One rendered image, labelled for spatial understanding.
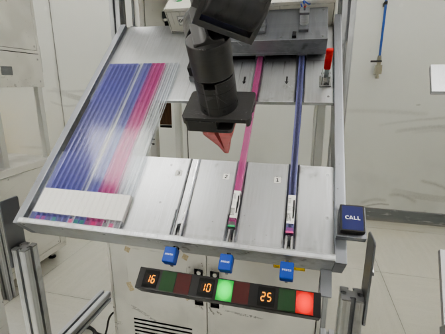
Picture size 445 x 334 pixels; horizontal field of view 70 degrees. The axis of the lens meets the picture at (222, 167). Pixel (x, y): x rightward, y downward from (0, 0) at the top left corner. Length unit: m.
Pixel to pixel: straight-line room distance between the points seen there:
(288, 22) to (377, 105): 1.68
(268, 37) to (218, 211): 0.48
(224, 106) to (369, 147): 2.17
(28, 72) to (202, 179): 1.41
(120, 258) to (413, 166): 2.14
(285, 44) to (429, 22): 1.82
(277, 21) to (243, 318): 0.88
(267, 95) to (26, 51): 1.41
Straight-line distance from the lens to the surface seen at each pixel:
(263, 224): 0.63
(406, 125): 2.60
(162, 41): 1.08
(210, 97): 0.44
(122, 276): 1.19
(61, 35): 3.24
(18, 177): 1.89
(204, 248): 0.63
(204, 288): 0.62
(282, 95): 0.82
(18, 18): 1.96
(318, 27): 0.92
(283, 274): 0.59
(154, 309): 1.20
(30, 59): 1.96
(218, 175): 0.69
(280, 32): 0.91
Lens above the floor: 1.02
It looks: 15 degrees down
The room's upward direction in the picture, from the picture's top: straight up
